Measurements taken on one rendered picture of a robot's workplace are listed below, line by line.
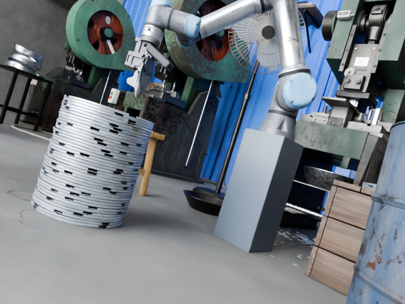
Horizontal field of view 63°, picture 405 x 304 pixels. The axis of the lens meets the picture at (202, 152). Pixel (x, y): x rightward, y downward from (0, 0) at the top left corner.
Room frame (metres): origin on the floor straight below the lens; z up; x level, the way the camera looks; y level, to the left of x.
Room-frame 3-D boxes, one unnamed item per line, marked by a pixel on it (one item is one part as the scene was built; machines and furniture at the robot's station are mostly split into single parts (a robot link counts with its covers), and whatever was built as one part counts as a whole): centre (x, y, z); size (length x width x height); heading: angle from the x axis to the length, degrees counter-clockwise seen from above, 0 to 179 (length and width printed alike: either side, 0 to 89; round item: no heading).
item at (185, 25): (1.23, 0.20, 0.73); 0.11 x 0.11 x 0.08; 0
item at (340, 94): (1.95, -0.77, 0.86); 0.20 x 0.16 x 0.05; 48
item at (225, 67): (3.37, 0.28, 0.87); 1.53 x 0.99 x 1.74; 136
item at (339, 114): (1.82, -0.65, 0.72); 0.25 x 0.14 x 0.14; 138
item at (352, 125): (1.95, -0.77, 0.68); 0.45 x 0.30 x 0.06; 48
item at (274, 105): (1.35, -0.26, 0.62); 0.13 x 0.12 x 0.14; 0
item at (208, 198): (1.85, -0.11, 0.04); 0.30 x 0.30 x 0.07
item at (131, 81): (1.20, 0.31, 0.47); 0.06 x 0.03 x 0.09; 74
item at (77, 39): (4.50, 1.65, 0.87); 1.53 x 0.99 x 1.74; 141
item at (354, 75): (1.92, -0.74, 1.04); 0.17 x 0.15 x 0.30; 138
